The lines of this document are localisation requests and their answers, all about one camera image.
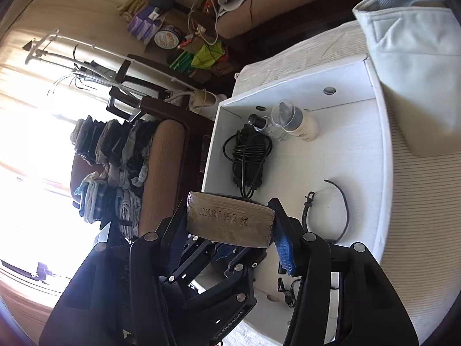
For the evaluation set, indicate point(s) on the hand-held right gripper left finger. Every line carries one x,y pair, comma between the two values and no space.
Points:
158,256

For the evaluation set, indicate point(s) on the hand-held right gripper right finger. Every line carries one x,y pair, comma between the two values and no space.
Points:
284,252

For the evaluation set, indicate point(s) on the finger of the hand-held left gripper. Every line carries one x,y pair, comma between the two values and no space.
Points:
245,261
194,256

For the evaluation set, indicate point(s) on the small black printed box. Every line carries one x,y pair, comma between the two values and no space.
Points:
230,220

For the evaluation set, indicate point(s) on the black smart band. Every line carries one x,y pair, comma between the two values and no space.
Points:
307,209

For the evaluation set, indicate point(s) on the white storage box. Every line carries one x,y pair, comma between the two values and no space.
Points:
306,173

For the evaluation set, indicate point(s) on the clear perfume bottle black cap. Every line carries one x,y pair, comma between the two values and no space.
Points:
270,126

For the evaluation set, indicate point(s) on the cream bottle clear cap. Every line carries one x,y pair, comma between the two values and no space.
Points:
302,126

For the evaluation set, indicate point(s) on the dark wooden chair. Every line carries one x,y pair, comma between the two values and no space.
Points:
162,173

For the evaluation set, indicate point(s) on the pile of folded clothes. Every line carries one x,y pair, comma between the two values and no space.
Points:
115,158

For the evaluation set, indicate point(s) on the white steamer base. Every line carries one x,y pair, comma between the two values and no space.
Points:
205,102

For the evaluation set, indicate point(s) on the green plastic bags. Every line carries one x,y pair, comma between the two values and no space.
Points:
207,56

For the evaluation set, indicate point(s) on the round printed tin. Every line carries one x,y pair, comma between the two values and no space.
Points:
167,38

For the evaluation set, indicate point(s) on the white fabric tote bag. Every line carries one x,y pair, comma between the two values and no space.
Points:
414,72

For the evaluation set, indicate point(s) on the purple packets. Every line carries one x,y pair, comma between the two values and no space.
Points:
142,25

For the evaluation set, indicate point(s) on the white drying rack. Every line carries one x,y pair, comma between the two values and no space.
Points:
57,36

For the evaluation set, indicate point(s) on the brown sofa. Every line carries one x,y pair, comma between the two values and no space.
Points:
288,3

